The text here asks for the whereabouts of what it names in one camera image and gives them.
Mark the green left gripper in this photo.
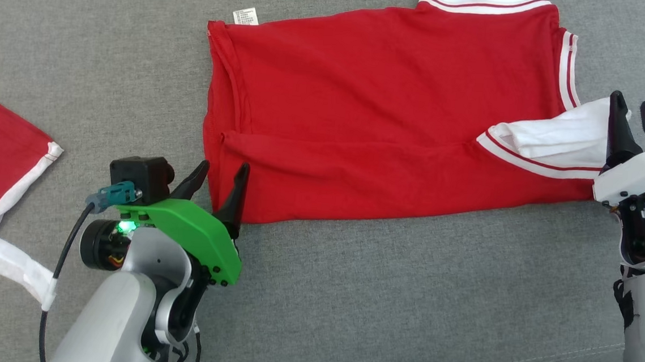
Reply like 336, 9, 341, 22
110, 154, 251, 288

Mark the red Bulls jersey white trim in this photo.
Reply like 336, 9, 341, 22
194, 0, 639, 251

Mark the grey fabric sofa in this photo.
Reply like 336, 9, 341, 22
0, 0, 645, 362

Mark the thin black looped arm cable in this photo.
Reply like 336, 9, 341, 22
171, 321, 203, 362

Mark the black left arm cable teal plug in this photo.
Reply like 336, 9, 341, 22
36, 176, 142, 362

